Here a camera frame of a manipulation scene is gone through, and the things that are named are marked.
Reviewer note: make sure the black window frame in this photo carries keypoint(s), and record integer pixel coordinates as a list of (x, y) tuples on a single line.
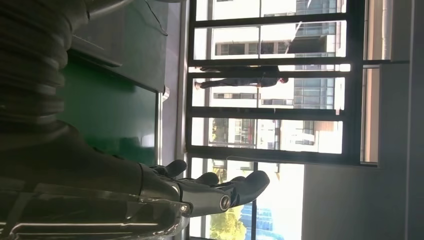
[(265, 112)]

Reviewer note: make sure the green conveyor belt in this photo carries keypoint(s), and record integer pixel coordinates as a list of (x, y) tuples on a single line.
[(106, 112)]

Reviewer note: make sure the silver conveyor side rail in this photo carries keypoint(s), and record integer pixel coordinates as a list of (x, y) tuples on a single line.
[(163, 116)]

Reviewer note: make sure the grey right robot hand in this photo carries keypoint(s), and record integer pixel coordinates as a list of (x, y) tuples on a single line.
[(82, 185)]

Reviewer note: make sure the person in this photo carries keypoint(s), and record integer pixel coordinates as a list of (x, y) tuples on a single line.
[(245, 79)]

